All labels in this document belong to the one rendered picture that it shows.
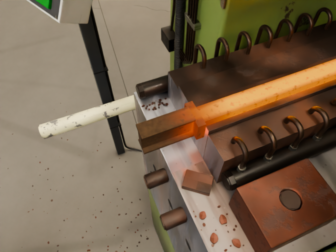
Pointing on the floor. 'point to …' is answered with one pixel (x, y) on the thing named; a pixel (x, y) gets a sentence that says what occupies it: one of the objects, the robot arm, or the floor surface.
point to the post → (100, 78)
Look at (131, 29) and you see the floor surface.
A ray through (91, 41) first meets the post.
